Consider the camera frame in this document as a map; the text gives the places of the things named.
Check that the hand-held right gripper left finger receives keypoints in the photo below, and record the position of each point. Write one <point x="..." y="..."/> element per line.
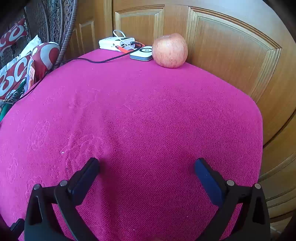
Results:
<point x="85" y="180"/>

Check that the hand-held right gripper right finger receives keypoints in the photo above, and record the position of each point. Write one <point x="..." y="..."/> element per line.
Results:
<point x="208" y="183"/>

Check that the green cloth bundle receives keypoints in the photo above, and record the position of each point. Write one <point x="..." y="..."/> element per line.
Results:
<point x="4" y="111"/>

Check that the square red white cushion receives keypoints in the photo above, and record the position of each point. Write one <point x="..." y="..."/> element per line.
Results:
<point x="13" y="74"/>

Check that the red apple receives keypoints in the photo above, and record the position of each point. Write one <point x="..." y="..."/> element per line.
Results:
<point x="170" y="51"/>

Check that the white power strip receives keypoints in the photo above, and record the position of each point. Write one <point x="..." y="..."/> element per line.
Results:
<point x="111" y="42"/>

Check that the white pillow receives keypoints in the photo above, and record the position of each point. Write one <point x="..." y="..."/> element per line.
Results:
<point x="32" y="44"/>

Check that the brown wicker hanging chair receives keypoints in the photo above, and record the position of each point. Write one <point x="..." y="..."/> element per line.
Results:
<point x="67" y="27"/>

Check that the small red white hanging cushion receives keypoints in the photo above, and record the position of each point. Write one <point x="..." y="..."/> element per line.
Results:
<point x="11" y="37"/>

